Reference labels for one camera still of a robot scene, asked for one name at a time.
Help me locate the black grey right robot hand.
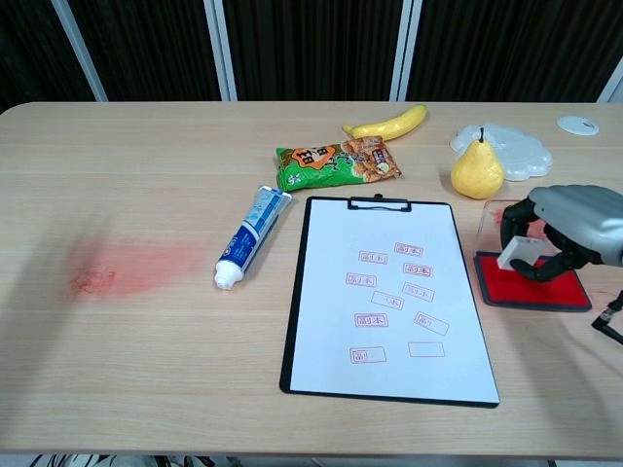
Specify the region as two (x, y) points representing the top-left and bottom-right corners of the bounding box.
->
(498, 184), (623, 283)

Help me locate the red white stamp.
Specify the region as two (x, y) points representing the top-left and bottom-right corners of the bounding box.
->
(495, 235), (544, 271)

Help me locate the red ink pad clear lid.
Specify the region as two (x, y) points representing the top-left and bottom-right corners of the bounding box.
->
(472, 198), (593, 312)

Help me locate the white flower-shaped plate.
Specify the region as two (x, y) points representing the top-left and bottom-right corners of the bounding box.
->
(448, 123), (555, 182)

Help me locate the yellow pear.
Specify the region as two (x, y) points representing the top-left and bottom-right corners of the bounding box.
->
(450, 126), (505, 199)

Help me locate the yellow banana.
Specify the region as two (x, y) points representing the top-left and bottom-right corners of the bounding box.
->
(342, 103), (429, 142)

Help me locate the green orange snack bag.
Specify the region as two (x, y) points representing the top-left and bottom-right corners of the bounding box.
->
(275, 135), (403, 192)

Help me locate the white stamped paper sheet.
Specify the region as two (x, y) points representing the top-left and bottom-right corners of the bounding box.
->
(289, 198), (500, 404)

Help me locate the black clipboard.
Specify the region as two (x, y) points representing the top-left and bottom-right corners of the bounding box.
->
(278, 194), (501, 409)

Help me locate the blue white toothpaste tube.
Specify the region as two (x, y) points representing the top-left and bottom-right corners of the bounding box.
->
(213, 184), (293, 292)

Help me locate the white round cable grommet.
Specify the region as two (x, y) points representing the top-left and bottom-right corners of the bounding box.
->
(556, 115), (600, 136)

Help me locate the black connector cable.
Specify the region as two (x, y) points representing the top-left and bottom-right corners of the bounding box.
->
(591, 290), (623, 346)

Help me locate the white partition frame post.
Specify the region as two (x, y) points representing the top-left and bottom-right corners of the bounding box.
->
(388, 0), (422, 102)
(203, 0), (238, 102)
(51, 0), (108, 102)
(597, 62), (623, 103)

